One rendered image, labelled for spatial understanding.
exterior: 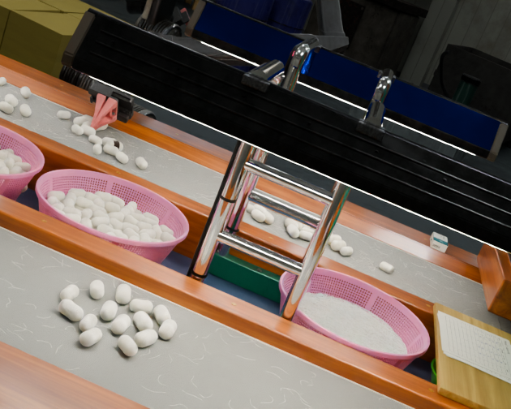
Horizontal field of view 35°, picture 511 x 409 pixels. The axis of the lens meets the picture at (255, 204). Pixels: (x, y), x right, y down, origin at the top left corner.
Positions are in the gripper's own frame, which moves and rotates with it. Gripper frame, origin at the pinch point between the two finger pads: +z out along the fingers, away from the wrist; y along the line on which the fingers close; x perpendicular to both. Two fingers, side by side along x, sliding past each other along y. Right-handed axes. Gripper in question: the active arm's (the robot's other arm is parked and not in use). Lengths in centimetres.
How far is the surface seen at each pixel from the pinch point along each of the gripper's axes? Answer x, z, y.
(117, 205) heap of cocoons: -19.2, 25.8, 19.0
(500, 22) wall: 561, -771, 162
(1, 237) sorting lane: -36, 48, 12
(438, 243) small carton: 6, -13, 79
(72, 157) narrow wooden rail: -15.8, 18.4, 5.9
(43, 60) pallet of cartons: 187, -148, -111
